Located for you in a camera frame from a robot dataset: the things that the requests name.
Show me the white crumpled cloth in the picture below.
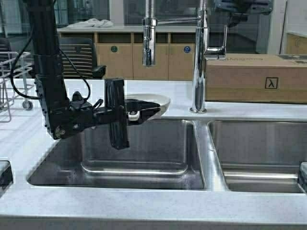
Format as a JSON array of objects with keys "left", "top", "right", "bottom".
[{"left": 67, "top": 18, "right": 114, "bottom": 28}]

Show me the white wire dish rack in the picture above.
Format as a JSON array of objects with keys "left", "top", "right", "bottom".
[{"left": 0, "top": 51, "right": 35, "bottom": 123}]

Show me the left stainless sink basin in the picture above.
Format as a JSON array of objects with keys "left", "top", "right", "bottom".
[{"left": 28, "top": 119, "right": 205, "bottom": 190}]

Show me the stainless sink basin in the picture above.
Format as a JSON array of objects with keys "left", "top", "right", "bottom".
[
  {"left": 28, "top": 119, "right": 205, "bottom": 190},
  {"left": 208, "top": 120, "right": 307, "bottom": 194}
]

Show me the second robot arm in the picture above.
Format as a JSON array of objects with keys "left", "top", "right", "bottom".
[{"left": 213, "top": 0, "right": 273, "bottom": 28}]

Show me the right wooden side cabinet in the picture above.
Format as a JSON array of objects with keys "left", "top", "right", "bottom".
[{"left": 286, "top": 32, "right": 307, "bottom": 55}]

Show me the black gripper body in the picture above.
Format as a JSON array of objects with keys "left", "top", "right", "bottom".
[{"left": 93, "top": 78, "right": 130, "bottom": 150}]

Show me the long cardboard box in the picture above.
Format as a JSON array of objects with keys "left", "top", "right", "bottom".
[{"left": 205, "top": 54, "right": 307, "bottom": 104}]

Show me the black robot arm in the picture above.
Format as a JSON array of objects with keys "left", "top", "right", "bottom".
[{"left": 24, "top": 0, "right": 161, "bottom": 150}]

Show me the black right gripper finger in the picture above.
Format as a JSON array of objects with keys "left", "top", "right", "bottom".
[{"left": 127, "top": 109, "right": 161, "bottom": 126}]

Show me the black mesh office chair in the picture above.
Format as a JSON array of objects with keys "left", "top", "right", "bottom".
[{"left": 59, "top": 37, "right": 106, "bottom": 80}]

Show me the chrome pull-down spray head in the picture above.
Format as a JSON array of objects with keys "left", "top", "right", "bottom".
[{"left": 142, "top": 0, "right": 157, "bottom": 67}]

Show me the chrome faucet column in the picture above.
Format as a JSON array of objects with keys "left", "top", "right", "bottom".
[{"left": 157, "top": 0, "right": 228, "bottom": 114}]

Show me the left base bracket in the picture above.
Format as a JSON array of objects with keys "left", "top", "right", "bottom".
[{"left": 0, "top": 161, "right": 13, "bottom": 197}]

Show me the right stainless sink basin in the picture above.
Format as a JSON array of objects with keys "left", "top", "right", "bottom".
[{"left": 208, "top": 120, "right": 307, "bottom": 194}]

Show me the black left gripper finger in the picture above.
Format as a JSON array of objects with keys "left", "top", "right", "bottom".
[{"left": 125, "top": 98, "right": 160, "bottom": 111}]

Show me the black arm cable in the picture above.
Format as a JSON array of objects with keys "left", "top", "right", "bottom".
[{"left": 9, "top": 0, "right": 106, "bottom": 113}]

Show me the wooden storage counter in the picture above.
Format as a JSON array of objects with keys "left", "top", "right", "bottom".
[{"left": 58, "top": 25, "right": 195, "bottom": 81}]

